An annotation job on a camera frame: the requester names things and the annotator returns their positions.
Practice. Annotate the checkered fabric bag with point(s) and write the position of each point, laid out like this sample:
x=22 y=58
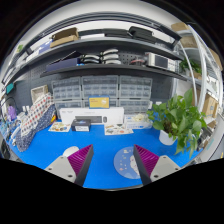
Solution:
x=38 y=118

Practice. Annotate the right grey drawer cabinet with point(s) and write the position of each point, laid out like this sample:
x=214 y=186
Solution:
x=134 y=94

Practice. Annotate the blue desk mat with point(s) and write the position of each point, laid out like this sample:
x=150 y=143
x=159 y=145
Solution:
x=46 y=146

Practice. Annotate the white patterned box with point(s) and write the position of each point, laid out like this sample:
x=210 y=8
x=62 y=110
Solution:
x=137 y=121

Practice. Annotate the stacked white black headsets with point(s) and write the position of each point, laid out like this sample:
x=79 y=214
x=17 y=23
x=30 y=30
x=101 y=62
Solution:
x=109 y=56

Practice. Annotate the dark metal shelf unit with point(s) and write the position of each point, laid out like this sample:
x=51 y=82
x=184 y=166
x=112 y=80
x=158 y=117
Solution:
x=146 y=35

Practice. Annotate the white framed picture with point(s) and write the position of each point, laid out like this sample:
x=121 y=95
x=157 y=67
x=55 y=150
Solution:
x=38 y=91

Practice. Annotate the white keyboard box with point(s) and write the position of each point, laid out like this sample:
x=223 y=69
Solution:
x=113 y=115

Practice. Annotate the green potted plant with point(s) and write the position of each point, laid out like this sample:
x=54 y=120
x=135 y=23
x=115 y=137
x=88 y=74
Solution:
x=180 y=120

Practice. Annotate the yellow and blue box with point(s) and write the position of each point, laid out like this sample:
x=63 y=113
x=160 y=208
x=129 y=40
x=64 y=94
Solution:
x=99 y=102

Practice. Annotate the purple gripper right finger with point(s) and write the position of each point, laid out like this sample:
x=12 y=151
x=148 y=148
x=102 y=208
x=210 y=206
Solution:
x=152 y=167

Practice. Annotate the grey electronic instrument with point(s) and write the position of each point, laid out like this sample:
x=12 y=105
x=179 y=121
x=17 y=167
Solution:
x=155 y=60

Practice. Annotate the grey drawer cabinet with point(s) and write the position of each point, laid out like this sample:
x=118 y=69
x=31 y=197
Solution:
x=67 y=93
x=100 y=85
x=134 y=94

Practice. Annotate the middle grey drawer cabinet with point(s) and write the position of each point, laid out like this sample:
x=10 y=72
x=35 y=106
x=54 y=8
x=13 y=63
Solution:
x=100 y=85

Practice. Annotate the dark blue flat box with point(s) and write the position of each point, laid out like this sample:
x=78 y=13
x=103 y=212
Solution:
x=62 y=64

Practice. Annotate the left grey drawer cabinet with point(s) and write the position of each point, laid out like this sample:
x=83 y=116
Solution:
x=67 y=93

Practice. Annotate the left sticker sheet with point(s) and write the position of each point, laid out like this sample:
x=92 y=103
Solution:
x=59 y=127

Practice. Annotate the right sticker sheet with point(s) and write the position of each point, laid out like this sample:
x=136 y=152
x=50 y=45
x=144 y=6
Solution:
x=117 y=129

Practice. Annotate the cardboard box on shelf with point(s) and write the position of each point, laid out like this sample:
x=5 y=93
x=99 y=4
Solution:
x=64 y=36

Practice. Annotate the round space-print mouse pad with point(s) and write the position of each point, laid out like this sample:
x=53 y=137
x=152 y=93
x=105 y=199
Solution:
x=125 y=163

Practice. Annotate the sticker sheet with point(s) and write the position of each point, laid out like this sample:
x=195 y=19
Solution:
x=59 y=127
x=117 y=129

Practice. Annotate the small black box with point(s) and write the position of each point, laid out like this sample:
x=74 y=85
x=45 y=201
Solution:
x=81 y=125

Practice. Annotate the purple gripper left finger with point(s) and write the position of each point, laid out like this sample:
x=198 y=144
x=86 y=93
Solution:
x=73 y=168

